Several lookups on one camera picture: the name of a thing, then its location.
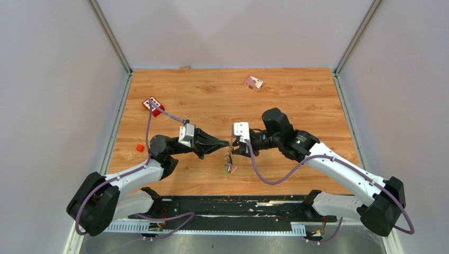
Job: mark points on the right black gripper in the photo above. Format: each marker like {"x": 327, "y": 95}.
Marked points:
{"x": 243, "y": 149}

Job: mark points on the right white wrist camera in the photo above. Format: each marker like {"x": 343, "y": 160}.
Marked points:
{"x": 240, "y": 131}

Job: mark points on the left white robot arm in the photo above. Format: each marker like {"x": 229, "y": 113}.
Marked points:
{"x": 102, "y": 199}

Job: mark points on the small orange cube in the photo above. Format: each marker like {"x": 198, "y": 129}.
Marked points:
{"x": 140, "y": 148}

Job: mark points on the pink patterned wooden block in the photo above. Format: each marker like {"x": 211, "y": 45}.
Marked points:
{"x": 254, "y": 83}

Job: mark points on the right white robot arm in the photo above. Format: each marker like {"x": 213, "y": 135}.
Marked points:
{"x": 377, "y": 202}

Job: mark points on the white slotted cable duct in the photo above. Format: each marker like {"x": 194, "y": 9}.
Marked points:
{"x": 144, "y": 227}

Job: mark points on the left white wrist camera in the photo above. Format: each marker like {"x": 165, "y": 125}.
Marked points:
{"x": 186, "y": 134}

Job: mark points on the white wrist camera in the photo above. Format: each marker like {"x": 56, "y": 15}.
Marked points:
{"x": 186, "y": 134}
{"x": 240, "y": 131}

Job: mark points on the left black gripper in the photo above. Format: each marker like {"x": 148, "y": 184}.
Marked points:
{"x": 203, "y": 143}

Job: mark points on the red window toy brick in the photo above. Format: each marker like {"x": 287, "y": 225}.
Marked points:
{"x": 151, "y": 104}

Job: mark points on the large perforated metal keyring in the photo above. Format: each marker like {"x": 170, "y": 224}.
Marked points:
{"x": 228, "y": 157}

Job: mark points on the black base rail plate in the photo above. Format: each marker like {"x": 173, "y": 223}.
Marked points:
{"x": 259, "y": 213}

